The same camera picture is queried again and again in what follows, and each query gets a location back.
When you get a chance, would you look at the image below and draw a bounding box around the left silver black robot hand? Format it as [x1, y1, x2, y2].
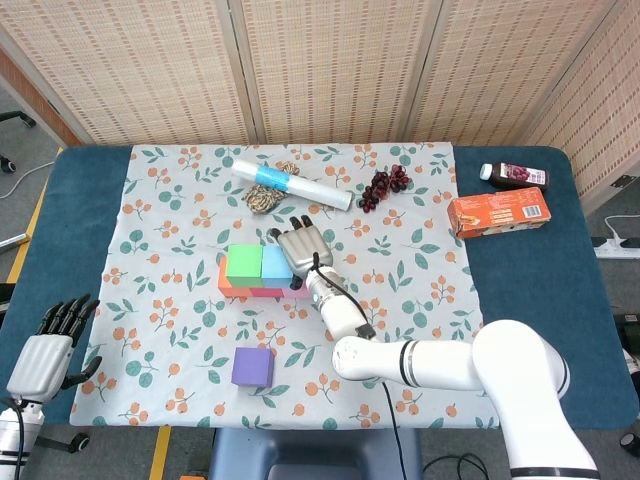
[5, 293, 104, 404]

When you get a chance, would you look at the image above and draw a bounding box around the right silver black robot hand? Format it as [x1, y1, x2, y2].
[269, 214, 335, 291]

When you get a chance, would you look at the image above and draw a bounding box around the light blue cube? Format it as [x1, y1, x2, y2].
[261, 245, 295, 289]

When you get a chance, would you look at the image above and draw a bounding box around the green cube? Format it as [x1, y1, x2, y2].
[224, 243, 265, 289]

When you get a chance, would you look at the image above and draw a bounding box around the orange cube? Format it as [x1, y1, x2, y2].
[217, 256, 251, 300]

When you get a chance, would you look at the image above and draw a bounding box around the purple cube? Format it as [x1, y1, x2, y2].
[231, 347, 275, 389]

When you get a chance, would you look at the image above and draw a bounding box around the clear film roll blue label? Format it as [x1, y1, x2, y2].
[230, 158, 354, 213]

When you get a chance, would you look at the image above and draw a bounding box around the black chair base with caster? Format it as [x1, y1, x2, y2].
[37, 432, 92, 454]

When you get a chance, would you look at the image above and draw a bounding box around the dark purple grape bunch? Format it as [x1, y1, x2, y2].
[360, 163, 412, 214]

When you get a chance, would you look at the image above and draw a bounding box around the floral tablecloth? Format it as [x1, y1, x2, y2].
[68, 142, 501, 431]

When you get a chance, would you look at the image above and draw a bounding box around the woven bamboo screen panel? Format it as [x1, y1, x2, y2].
[404, 0, 621, 146]
[229, 0, 441, 146]
[519, 0, 640, 201]
[0, 0, 251, 146]

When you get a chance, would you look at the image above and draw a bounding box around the orange carton box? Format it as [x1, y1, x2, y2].
[447, 187, 553, 240]

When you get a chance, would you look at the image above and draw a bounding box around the dark teal table cover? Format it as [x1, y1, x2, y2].
[0, 144, 626, 431]

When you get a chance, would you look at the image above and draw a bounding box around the grape juice bottle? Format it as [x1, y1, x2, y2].
[478, 161, 550, 192]

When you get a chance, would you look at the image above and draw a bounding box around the black office chair base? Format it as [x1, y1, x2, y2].
[0, 110, 37, 174]

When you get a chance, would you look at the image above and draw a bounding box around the white power strip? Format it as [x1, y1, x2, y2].
[593, 237, 640, 260]

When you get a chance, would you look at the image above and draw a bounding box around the black equipment box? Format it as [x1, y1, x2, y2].
[613, 312, 640, 374]

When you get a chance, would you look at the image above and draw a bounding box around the braided rope bundle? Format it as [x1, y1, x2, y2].
[243, 160, 301, 215]

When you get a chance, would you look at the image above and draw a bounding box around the black left hand cable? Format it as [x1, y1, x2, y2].
[2, 397, 29, 480]

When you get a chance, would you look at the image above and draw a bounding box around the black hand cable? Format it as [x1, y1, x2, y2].
[310, 252, 490, 480]
[2, 397, 29, 480]

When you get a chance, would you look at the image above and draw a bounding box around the thin white floor cable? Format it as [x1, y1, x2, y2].
[0, 159, 56, 200]

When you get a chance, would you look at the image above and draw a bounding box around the black right hand cable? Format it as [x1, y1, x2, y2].
[310, 252, 490, 480]

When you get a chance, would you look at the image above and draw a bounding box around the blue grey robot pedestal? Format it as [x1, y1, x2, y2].
[208, 428, 422, 480]

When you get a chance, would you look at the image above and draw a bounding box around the white power cable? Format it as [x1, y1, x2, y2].
[603, 214, 640, 241]

